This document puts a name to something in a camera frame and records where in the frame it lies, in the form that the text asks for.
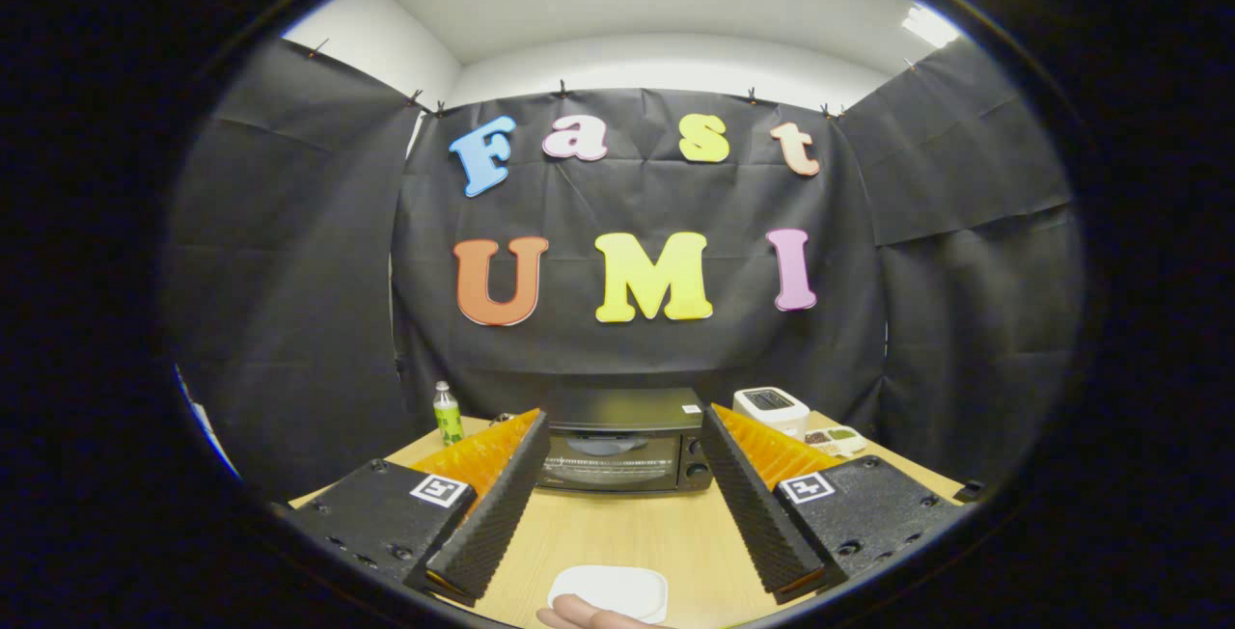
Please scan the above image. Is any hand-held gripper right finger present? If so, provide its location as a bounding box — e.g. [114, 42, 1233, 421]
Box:
[699, 404, 966, 606]

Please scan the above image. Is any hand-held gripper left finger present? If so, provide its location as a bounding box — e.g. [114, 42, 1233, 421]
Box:
[287, 407, 551, 609]

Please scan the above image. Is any black toaster oven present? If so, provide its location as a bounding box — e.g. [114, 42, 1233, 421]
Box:
[535, 388, 715, 495]

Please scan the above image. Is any white pop-up toaster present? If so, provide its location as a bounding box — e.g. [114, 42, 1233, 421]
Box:
[732, 387, 810, 442]

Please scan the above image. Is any green label drink bottle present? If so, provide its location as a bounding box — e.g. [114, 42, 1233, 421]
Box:
[432, 380, 465, 447]

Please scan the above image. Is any white divided snack dish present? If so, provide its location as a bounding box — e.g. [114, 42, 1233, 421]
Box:
[804, 425, 867, 459]

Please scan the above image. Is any white square plate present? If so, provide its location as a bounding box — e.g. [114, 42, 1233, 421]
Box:
[547, 565, 670, 624]

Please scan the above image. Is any small ceiling light panel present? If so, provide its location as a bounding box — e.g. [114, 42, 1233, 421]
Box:
[902, 4, 963, 49]

